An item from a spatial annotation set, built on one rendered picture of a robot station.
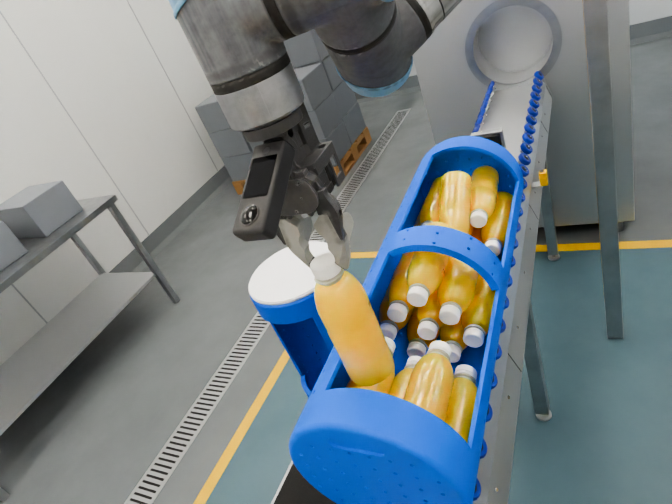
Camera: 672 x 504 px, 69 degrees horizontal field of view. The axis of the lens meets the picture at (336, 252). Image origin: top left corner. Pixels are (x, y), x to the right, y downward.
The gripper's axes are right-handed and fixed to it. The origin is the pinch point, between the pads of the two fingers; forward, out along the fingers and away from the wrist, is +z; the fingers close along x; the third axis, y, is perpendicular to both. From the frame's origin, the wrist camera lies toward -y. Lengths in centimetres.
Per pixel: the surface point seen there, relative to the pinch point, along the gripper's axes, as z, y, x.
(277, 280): 38, 43, 50
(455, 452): 27.3, -7.8, -12.6
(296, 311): 42, 35, 42
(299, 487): 127, 27, 75
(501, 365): 50, 27, -11
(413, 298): 25.8, 21.5, 0.5
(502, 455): 55, 9, -12
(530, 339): 97, 78, -7
